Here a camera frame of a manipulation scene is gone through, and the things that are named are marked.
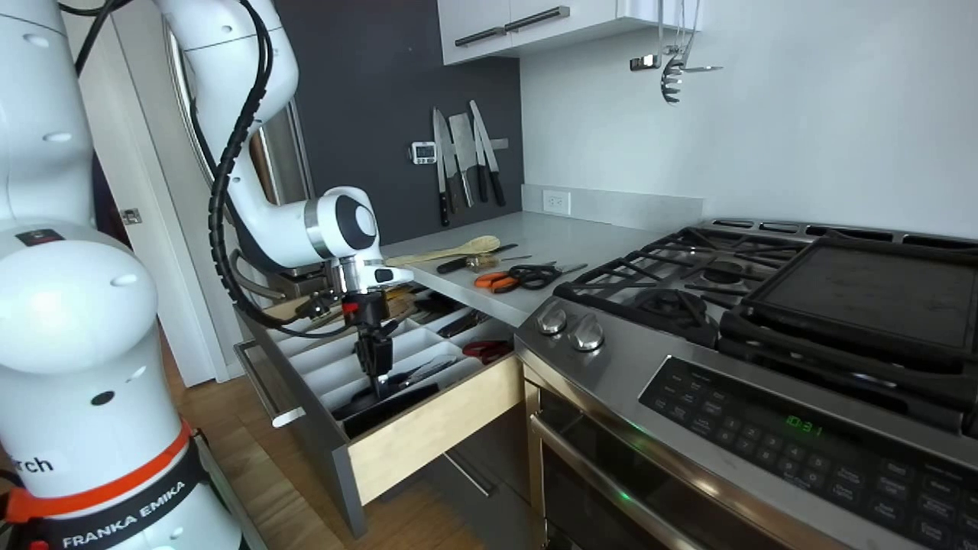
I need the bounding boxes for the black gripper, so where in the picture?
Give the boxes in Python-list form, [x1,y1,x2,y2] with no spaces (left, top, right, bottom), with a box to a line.
[341,288,398,398]

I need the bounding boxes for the white upper cabinet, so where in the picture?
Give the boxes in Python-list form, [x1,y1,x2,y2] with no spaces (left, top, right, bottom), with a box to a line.
[438,0,707,71]

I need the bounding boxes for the open wooden kitchen drawer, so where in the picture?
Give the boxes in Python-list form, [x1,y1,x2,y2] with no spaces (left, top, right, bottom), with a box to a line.
[232,278,528,541]

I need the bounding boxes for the metal drawer handle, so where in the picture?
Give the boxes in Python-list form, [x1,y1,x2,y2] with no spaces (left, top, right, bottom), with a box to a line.
[237,340,310,434]

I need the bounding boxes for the metal cabinet bar handle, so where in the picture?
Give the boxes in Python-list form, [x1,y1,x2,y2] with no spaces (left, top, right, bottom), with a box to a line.
[506,4,576,30]
[453,21,515,49]

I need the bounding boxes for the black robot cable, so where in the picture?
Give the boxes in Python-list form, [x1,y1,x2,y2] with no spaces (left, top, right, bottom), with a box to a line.
[56,0,360,343]

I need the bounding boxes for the red handled utensil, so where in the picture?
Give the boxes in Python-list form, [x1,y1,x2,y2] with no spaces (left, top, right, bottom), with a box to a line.
[462,340,516,367]

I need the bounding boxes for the short black utensil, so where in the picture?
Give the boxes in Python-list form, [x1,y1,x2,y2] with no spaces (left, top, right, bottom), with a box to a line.
[438,310,486,343]

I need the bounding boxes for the black stove griddle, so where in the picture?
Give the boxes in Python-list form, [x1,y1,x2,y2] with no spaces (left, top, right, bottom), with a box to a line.
[746,242,978,372]

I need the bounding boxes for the orange handled scissors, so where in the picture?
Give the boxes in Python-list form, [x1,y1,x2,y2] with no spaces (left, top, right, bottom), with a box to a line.
[472,265,525,296]

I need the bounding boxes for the black handled kitchen tool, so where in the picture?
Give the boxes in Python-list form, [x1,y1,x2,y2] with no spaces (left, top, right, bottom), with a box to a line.
[435,242,521,274]

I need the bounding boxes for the black handled knife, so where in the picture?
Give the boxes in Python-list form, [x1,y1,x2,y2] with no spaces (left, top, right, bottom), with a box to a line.
[378,356,456,395]

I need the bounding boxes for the wooden spatula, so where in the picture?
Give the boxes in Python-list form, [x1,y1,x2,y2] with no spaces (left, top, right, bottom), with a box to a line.
[391,232,509,273]

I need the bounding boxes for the stainless steel gas range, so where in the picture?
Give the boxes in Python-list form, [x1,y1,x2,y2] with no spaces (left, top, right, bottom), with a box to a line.
[515,215,978,550]

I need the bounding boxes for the white drawer organizer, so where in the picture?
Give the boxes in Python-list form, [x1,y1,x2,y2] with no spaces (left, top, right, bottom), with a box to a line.
[266,299,492,430]

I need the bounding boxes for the white wall outlet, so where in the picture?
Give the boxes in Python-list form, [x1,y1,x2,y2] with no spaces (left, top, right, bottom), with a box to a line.
[541,186,579,220]

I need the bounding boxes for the metal oven door handle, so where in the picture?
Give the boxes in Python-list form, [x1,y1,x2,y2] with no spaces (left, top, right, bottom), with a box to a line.
[525,410,715,550]

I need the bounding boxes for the black cast iron burner grate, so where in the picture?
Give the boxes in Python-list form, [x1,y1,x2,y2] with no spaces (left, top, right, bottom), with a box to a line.
[553,227,814,350]

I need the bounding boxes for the black scissors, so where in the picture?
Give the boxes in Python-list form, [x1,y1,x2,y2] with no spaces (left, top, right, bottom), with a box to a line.
[509,261,589,293]

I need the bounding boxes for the silver stove knob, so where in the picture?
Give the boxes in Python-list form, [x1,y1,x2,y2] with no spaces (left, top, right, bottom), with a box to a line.
[534,304,576,340]
[568,316,609,359]

